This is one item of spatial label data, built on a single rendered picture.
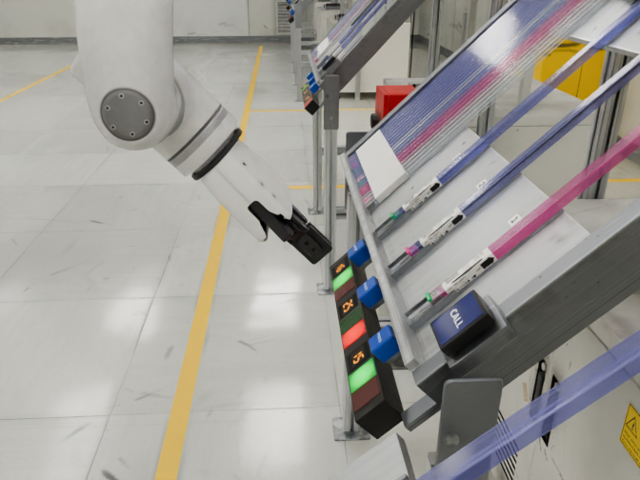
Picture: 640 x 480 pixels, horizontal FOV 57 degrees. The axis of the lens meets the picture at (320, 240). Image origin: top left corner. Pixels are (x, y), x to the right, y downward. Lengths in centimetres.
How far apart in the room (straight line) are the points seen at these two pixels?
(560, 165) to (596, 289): 164
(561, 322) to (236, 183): 34
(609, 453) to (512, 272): 41
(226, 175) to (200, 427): 106
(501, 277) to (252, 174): 27
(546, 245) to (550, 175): 160
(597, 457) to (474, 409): 46
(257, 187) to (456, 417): 30
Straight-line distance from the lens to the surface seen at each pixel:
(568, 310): 56
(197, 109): 62
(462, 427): 54
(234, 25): 929
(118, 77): 54
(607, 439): 94
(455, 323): 51
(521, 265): 59
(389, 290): 67
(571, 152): 219
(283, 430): 157
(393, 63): 526
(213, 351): 185
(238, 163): 62
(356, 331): 73
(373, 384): 64
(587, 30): 91
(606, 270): 55
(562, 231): 59
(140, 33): 54
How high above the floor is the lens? 107
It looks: 25 degrees down
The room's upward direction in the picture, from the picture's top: straight up
